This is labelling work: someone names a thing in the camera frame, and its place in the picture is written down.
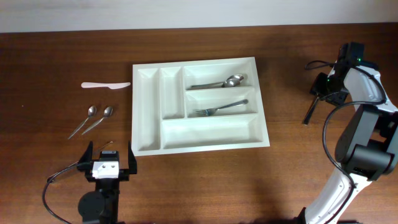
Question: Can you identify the white plastic cutlery tray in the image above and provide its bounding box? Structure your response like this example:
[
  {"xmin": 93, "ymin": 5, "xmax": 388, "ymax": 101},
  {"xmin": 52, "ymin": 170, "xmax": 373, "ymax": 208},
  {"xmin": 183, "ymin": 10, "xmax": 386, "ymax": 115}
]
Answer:
[{"xmin": 131, "ymin": 57, "xmax": 270, "ymax": 156}]

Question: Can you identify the thin metal utensil near gripper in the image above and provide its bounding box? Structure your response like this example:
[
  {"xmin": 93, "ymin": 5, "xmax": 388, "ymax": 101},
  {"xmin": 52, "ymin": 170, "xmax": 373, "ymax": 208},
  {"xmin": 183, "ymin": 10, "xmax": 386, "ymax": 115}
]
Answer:
[{"xmin": 47, "ymin": 141, "xmax": 114, "ymax": 183}]

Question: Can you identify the left black cable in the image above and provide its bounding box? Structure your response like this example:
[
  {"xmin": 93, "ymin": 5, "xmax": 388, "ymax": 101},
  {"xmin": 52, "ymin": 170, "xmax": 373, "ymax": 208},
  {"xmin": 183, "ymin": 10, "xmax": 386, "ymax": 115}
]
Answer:
[{"xmin": 42, "ymin": 164, "xmax": 85, "ymax": 224}]

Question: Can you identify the metal tablespoon crosswise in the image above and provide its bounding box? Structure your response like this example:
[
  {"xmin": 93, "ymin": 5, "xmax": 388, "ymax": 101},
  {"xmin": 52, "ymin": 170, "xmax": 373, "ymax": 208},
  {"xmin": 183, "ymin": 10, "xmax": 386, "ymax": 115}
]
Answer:
[{"xmin": 189, "ymin": 78, "xmax": 241, "ymax": 90}]

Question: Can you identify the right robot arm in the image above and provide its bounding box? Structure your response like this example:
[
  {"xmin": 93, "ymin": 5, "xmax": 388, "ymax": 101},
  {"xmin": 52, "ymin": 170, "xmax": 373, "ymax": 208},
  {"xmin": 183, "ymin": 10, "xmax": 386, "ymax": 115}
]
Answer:
[{"xmin": 294, "ymin": 42, "xmax": 397, "ymax": 224}]

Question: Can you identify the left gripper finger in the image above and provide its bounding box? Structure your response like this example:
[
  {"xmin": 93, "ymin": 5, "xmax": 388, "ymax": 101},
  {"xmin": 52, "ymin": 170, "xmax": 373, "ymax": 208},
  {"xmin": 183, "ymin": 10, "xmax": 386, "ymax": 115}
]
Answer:
[
  {"xmin": 78, "ymin": 141, "xmax": 93, "ymax": 164},
  {"xmin": 128, "ymin": 141, "xmax": 137, "ymax": 174}
]

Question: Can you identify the small metal teaspoon left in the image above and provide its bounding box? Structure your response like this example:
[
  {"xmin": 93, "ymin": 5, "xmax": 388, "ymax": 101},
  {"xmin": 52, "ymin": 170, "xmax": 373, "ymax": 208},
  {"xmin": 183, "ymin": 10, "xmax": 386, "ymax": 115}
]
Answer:
[{"xmin": 68, "ymin": 105, "xmax": 97, "ymax": 139}]

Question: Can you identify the pale pink plastic knife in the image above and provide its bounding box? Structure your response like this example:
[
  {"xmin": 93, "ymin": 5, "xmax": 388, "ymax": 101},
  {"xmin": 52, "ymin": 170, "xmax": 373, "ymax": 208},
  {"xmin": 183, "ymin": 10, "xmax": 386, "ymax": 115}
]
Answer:
[{"xmin": 81, "ymin": 82, "xmax": 131, "ymax": 90}]

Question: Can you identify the small metal teaspoon right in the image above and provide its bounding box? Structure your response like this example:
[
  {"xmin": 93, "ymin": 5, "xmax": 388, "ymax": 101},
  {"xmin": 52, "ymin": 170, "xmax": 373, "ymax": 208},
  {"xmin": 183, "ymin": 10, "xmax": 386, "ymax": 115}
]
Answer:
[{"xmin": 82, "ymin": 106, "xmax": 113, "ymax": 135}]

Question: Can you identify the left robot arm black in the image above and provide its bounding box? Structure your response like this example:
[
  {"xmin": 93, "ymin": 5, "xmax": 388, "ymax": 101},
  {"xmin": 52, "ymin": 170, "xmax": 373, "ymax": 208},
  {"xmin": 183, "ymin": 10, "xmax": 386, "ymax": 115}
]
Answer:
[{"xmin": 78, "ymin": 142, "xmax": 137, "ymax": 224}]

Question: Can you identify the metal tablespoon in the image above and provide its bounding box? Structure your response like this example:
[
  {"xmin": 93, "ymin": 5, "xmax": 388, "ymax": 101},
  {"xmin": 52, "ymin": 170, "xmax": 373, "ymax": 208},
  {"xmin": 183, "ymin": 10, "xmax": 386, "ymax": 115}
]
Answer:
[{"xmin": 226, "ymin": 74, "xmax": 245, "ymax": 81}]

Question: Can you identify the small metal teaspoon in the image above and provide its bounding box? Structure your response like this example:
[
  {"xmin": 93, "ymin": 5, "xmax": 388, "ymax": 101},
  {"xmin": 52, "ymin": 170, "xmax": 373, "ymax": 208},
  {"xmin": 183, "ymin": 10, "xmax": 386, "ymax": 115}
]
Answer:
[
  {"xmin": 82, "ymin": 106, "xmax": 113, "ymax": 135},
  {"xmin": 68, "ymin": 105, "xmax": 97, "ymax": 139}
]

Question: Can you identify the right black cable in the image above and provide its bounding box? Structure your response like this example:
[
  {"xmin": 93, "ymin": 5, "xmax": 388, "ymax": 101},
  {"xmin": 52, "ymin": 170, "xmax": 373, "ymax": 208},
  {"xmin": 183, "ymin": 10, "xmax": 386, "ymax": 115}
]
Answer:
[{"xmin": 303, "ymin": 60, "xmax": 388, "ymax": 224}]

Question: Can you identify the metal fork with blue sheen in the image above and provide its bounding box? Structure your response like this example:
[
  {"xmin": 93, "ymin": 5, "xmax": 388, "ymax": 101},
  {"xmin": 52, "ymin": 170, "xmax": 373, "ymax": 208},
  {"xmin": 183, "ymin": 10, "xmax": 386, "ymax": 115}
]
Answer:
[{"xmin": 194, "ymin": 99, "xmax": 249, "ymax": 116}]

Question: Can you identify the black cable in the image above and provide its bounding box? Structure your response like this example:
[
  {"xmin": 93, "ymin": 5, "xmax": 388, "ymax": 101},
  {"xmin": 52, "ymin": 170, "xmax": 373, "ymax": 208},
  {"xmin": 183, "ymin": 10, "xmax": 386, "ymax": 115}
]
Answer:
[
  {"xmin": 303, "ymin": 60, "xmax": 388, "ymax": 224},
  {"xmin": 42, "ymin": 164, "xmax": 85, "ymax": 224}
]

